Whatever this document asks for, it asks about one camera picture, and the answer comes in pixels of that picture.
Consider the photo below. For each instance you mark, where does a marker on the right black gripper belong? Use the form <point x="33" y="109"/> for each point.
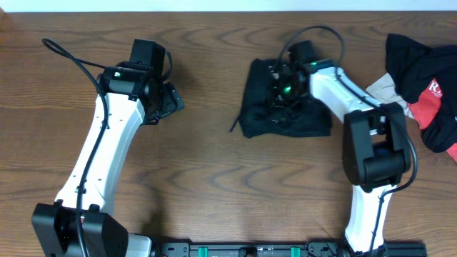
<point x="275" y="99"/>

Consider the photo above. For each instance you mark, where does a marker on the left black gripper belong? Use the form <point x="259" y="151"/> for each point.
<point x="171" y="99"/>

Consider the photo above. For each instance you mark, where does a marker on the black pants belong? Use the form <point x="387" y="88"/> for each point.
<point x="259" y="114"/>

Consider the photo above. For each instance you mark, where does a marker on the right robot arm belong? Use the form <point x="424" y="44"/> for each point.
<point x="377" y="151"/>

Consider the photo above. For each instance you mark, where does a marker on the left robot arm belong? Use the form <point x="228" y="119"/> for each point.
<point x="80" y="221"/>

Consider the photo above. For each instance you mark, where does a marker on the grey white cloth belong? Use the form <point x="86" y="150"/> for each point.
<point x="384" y="90"/>

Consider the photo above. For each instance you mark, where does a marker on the black red shirt pile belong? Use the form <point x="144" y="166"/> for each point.
<point x="425" y="78"/>

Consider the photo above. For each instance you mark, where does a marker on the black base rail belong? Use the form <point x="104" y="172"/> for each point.
<point x="313" y="248"/>

